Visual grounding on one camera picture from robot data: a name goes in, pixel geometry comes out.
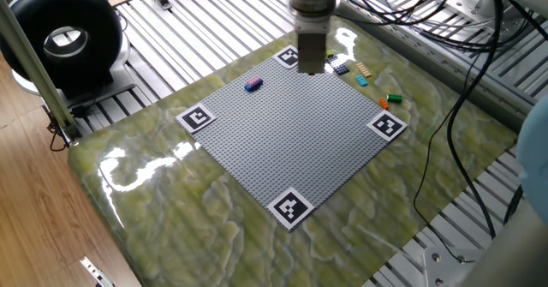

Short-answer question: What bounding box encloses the black white fiducial marker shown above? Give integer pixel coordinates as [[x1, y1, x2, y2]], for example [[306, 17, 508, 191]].
[[174, 102, 218, 135], [265, 186, 316, 231], [366, 109, 409, 143], [272, 44, 300, 70]]

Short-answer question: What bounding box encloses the black Lego plate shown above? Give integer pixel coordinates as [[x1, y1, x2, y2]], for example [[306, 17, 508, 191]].
[[327, 55, 350, 76]]

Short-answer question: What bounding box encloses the metal robot mounting plate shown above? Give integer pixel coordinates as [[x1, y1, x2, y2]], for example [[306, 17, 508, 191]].
[[421, 246, 485, 287]]

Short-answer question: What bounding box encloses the black ring shaped device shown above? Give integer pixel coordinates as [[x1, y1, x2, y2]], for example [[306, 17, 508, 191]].
[[0, 0, 134, 108]]

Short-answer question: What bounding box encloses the grey Lego baseplate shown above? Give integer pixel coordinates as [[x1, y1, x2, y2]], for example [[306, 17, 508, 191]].
[[182, 55, 397, 226]]

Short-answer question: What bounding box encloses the thick black cable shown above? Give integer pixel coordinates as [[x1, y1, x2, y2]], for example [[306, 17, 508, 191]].
[[444, 0, 506, 241]]

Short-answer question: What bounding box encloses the slanted aluminium frame post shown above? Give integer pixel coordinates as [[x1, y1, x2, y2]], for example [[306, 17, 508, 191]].
[[0, 0, 82, 141]]

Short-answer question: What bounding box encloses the metal hinge bracket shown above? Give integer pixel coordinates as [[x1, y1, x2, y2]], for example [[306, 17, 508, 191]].
[[79, 255, 116, 287]]

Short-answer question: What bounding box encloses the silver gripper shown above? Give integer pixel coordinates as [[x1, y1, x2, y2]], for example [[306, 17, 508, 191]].
[[297, 29, 330, 75]]

